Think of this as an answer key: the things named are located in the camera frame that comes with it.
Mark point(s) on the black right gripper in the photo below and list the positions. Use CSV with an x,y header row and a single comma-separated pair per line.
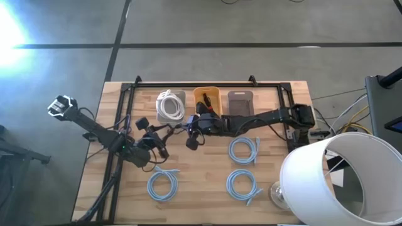
x,y
208,125

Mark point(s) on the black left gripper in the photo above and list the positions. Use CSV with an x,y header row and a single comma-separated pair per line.
x,y
150,142

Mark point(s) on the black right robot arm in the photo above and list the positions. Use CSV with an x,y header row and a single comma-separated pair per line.
x,y
267,117

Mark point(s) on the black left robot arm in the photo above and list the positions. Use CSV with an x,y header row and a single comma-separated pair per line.
x,y
94,127

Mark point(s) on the grey plastic bin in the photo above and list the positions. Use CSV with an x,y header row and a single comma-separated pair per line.
x,y
180,120
240,103

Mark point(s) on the yellow plastic bin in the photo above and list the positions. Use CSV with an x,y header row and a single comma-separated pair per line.
x,y
216,97

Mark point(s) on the clear glass lamp base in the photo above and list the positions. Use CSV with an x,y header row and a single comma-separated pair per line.
x,y
278,194

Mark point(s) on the small grey box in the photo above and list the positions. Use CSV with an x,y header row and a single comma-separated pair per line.
x,y
318,133

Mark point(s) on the white lamp shade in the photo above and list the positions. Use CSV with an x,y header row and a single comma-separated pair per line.
x,y
307,188

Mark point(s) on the black floor stand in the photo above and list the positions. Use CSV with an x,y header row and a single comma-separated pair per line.
x,y
28,153

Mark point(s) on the black cabinet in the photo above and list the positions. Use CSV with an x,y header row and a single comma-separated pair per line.
x,y
380,103

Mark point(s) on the dark tablet screen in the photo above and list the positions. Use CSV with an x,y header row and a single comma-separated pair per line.
x,y
395,125

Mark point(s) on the black pole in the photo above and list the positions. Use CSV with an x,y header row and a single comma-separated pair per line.
x,y
391,78

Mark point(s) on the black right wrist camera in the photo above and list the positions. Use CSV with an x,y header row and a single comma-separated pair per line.
x,y
192,143

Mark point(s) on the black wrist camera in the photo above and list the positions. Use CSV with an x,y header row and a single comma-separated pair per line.
x,y
142,123
192,143

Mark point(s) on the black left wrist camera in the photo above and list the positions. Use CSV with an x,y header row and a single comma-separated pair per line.
x,y
142,123

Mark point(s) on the black metal table frame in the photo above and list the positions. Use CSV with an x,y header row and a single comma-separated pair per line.
x,y
204,84

